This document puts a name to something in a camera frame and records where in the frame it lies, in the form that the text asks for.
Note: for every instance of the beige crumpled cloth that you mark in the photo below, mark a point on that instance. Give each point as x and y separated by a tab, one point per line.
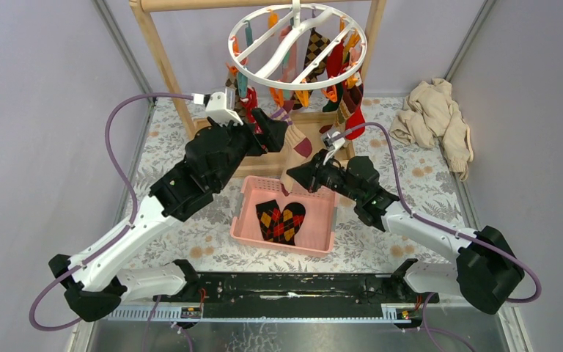
430	114

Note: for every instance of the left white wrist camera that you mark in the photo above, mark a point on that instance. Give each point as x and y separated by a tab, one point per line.
218	106

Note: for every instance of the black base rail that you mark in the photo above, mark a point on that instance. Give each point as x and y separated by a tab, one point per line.
297	295

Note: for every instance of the red white patterned sock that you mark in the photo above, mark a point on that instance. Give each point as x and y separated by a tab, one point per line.
247	104

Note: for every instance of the floral table mat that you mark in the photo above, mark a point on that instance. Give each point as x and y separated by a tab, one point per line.
421	176

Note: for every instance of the pink sock rear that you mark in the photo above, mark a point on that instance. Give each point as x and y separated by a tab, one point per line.
288	66

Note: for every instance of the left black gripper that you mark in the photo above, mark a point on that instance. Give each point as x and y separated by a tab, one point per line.
272	138

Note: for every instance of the beige purple striped sock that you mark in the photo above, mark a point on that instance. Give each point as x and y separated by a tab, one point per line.
296	150

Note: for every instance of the brown beige argyle sock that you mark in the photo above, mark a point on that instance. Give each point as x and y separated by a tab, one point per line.
237	105

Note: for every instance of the wooden hanger rack frame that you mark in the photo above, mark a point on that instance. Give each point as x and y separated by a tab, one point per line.
267	165

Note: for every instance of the plain red sock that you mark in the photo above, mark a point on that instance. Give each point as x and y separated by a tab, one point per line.
338	62

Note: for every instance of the pink plastic basket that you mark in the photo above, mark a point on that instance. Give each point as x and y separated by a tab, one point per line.
315	236

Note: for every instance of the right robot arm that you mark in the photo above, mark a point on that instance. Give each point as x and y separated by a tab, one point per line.
479	264

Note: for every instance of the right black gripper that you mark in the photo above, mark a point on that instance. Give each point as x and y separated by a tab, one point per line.
310	174

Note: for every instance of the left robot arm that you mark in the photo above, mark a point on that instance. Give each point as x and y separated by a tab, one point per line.
96	281

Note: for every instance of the white round clip hanger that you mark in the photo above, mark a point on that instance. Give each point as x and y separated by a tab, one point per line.
264	47

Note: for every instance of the black red yellow argyle sock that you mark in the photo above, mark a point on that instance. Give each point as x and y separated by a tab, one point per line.
280	225

